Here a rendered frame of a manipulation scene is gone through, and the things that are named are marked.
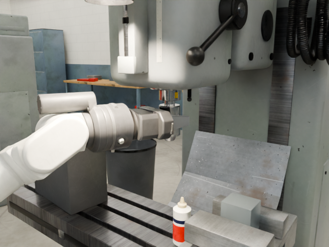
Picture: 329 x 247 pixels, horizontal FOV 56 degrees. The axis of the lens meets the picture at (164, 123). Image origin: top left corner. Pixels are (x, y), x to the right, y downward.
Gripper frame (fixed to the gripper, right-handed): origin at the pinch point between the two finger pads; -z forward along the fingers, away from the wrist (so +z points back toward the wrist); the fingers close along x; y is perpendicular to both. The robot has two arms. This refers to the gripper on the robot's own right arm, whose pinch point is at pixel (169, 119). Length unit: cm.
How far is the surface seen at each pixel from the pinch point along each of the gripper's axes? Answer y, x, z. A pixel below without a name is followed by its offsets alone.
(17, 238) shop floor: 123, 186, 14
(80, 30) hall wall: -78, 685, -209
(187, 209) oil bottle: 19.1, -5.2, -1.4
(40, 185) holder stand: 25, 39, 20
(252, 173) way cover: 20.3, 3.7, -32.8
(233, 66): -11.3, -5.7, -12.8
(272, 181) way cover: 21.1, -2.1, -34.4
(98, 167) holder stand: 16.8, 23.6, 7.6
